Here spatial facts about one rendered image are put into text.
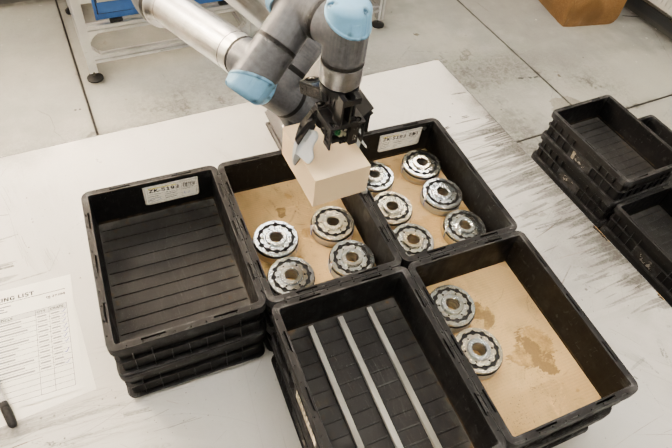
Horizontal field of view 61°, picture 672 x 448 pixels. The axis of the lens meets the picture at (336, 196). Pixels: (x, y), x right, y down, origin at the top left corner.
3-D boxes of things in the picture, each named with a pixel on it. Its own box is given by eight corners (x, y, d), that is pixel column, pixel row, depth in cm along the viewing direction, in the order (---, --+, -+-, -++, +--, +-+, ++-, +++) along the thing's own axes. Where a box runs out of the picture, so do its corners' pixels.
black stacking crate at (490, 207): (329, 171, 152) (333, 140, 144) (426, 149, 162) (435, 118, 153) (395, 292, 129) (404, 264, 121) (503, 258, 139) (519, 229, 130)
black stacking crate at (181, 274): (92, 227, 133) (81, 195, 125) (217, 197, 143) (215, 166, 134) (120, 381, 110) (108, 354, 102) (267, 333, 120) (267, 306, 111)
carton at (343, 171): (281, 153, 122) (282, 127, 117) (332, 140, 126) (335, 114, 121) (312, 206, 113) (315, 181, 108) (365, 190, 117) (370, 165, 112)
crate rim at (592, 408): (403, 270, 122) (405, 263, 120) (517, 234, 132) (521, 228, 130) (506, 453, 99) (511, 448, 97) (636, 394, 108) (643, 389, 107)
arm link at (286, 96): (262, 106, 161) (229, 84, 150) (289, 66, 160) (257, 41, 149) (286, 123, 153) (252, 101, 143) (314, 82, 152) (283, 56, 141)
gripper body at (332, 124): (326, 154, 104) (332, 103, 95) (307, 124, 109) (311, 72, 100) (363, 144, 107) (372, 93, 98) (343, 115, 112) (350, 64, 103)
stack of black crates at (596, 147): (512, 189, 248) (551, 110, 214) (564, 172, 259) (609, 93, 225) (573, 260, 226) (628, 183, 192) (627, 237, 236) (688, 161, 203)
